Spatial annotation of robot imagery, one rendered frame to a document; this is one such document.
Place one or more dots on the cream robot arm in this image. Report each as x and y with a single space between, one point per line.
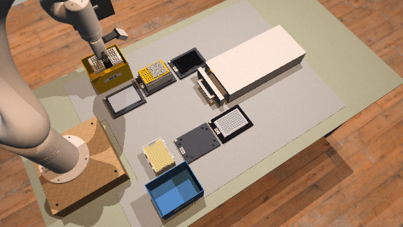
25 127

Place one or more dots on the grey flat mat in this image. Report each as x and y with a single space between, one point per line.
281 109

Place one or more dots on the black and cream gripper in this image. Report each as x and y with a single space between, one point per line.
99 49

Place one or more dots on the yellow open-top bin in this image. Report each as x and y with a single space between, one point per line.
111 77

